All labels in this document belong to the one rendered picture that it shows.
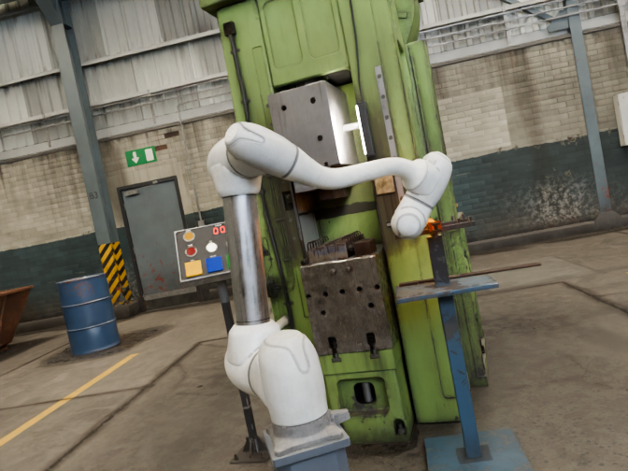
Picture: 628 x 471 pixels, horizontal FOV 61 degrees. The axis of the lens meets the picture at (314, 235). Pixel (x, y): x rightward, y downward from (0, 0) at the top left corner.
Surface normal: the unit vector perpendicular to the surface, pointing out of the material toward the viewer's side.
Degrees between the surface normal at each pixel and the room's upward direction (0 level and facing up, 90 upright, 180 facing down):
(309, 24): 90
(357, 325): 90
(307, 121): 90
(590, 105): 90
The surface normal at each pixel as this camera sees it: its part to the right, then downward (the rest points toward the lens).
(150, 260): -0.11, 0.07
